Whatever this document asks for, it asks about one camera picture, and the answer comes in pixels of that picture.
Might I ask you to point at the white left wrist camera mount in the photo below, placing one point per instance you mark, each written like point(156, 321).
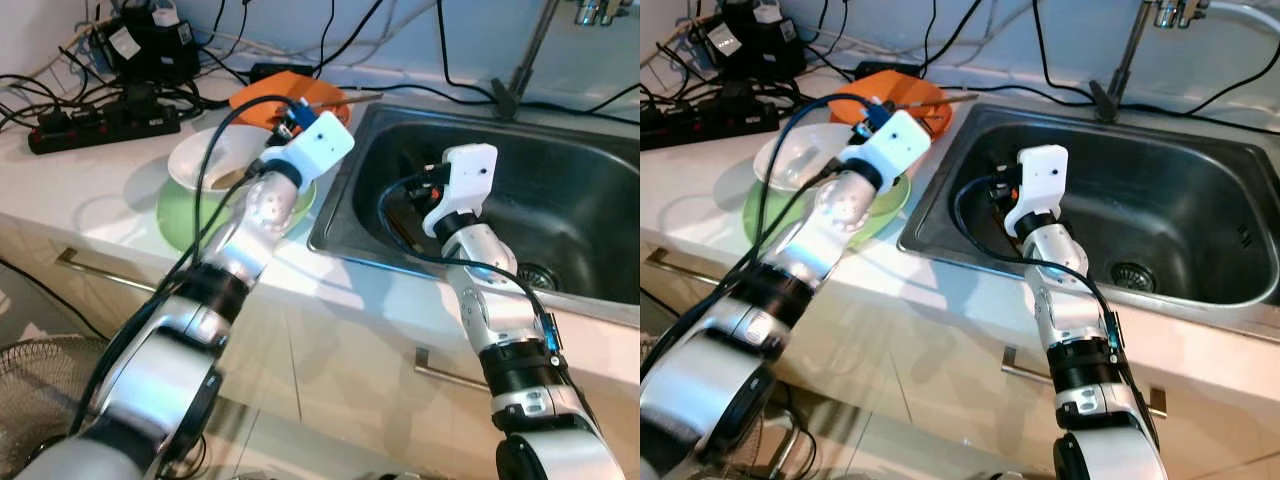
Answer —
point(320, 145)
point(895, 145)

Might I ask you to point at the stainless steel sink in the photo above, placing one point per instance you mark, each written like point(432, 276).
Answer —
point(1170, 190)
point(570, 190)

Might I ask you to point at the black power adapter box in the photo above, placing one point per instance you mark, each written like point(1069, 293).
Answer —
point(155, 55)
point(750, 50)

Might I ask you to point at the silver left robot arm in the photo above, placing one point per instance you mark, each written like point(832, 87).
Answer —
point(150, 380)
point(700, 390)

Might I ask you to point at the steel kitchen faucet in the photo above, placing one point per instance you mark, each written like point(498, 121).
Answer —
point(1125, 50)
point(529, 50)

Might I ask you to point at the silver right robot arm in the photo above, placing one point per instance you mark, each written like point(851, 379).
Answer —
point(1075, 310)
point(500, 310)

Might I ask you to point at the black power strip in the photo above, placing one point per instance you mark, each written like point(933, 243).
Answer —
point(100, 130)
point(700, 122)

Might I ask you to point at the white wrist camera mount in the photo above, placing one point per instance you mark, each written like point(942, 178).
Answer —
point(895, 145)
point(465, 180)
point(320, 145)
point(1040, 185)

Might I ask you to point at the orange plastic plate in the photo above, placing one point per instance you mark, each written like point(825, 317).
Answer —
point(850, 108)
point(245, 110)

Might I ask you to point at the light green plate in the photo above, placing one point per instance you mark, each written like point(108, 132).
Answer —
point(895, 205)
point(172, 220)

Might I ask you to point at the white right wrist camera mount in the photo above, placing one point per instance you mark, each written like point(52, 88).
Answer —
point(1040, 185)
point(465, 180)

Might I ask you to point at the steel sink drain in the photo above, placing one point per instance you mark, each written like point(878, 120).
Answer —
point(535, 277)
point(1130, 277)

